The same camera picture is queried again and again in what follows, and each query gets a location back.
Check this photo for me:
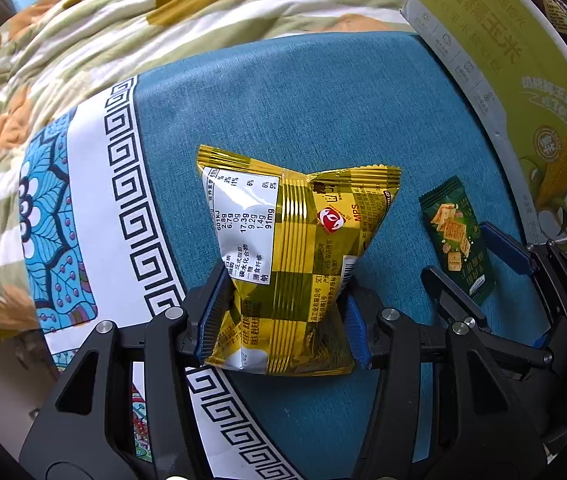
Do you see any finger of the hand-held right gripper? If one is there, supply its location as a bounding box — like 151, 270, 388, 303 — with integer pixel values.
478, 221, 567, 322
421, 266, 557, 368

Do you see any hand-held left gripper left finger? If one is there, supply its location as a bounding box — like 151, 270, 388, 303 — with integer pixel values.
18, 262, 232, 480

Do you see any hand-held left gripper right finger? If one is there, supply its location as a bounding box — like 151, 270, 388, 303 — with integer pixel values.
341, 287, 549, 480

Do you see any green cracker packet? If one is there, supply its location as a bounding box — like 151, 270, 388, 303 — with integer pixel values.
419, 176, 495, 307

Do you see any gold snack packet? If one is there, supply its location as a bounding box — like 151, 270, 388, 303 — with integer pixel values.
196, 144, 403, 376

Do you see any green cardboard box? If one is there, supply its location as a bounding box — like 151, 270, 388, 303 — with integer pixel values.
399, 0, 567, 255

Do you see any blue patterned tablecloth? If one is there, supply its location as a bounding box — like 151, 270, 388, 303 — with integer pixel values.
18, 30, 564, 480

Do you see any floral blanket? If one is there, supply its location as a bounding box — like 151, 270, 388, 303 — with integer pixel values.
0, 0, 424, 347

